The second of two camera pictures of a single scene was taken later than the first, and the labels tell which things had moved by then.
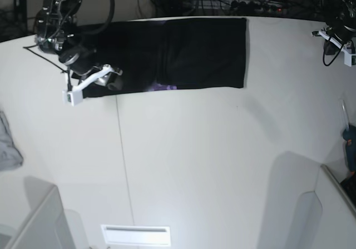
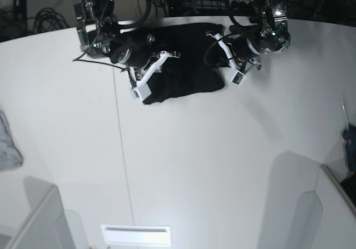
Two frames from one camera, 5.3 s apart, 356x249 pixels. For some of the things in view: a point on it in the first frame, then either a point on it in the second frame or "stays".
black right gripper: (344, 31) to (242, 49)
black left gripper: (80, 60) to (135, 53)
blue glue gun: (349, 136) stays
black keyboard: (349, 184) stays
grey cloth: (10, 157) stays
